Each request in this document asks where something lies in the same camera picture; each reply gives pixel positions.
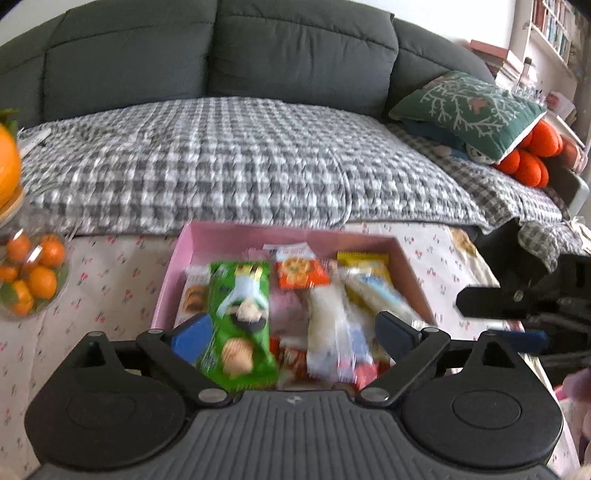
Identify small plush doll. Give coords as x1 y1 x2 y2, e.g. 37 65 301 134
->
464 142 498 165

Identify red snack packet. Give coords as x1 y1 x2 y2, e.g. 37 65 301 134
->
271 336 394 389

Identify pink cardboard box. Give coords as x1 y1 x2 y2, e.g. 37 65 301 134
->
152 222 438 370

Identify dark grey sofa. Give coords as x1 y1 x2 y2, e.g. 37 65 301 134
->
0 0 591 287

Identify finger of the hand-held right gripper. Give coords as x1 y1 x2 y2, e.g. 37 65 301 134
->
455 285 559 320
488 329 551 355

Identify long white cookie packet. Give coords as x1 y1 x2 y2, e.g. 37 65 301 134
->
178 267 212 325

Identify small orange cookie packet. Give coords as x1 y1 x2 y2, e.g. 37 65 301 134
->
274 253 332 291

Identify yellow snack packet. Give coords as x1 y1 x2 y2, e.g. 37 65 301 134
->
336 251 389 278

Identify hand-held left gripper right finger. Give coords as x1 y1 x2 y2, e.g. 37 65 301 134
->
358 311 546 409

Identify pink snack packet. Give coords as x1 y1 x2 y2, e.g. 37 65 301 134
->
270 291 310 334

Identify stack of books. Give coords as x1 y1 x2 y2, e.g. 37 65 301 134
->
468 39 525 81

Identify person's right forearm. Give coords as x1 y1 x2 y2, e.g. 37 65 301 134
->
558 369 591 444

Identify bookshelf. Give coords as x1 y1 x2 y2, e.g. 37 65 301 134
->
526 0 585 70

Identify white bottle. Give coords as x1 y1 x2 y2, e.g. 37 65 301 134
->
517 58 539 93

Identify green branch print pillow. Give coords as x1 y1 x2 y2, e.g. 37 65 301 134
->
389 70 549 163

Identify clear white cracker packet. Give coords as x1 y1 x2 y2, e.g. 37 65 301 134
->
306 285 346 380

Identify cherry print tablecloth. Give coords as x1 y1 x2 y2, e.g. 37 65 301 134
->
0 220 580 480

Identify glass jar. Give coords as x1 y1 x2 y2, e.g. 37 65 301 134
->
0 203 71 322

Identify white remote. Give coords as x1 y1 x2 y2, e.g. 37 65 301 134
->
18 129 52 154

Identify pile of small oranges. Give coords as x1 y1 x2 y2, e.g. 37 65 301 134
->
0 233 66 318

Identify white blue snack packet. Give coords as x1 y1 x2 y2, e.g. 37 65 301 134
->
344 272 417 325

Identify orange shaped jar lid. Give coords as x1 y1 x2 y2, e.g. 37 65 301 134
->
0 108 24 227

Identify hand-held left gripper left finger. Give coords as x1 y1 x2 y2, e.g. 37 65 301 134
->
39 313 234 409

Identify orange plush toy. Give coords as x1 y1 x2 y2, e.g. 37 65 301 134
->
496 121 579 188

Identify floral tablecloth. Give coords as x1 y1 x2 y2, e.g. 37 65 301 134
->
448 226 505 288

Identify green snack packet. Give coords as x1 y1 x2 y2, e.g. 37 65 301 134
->
196 261 279 394

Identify grey checked blanket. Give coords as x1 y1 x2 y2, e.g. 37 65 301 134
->
18 97 591 273

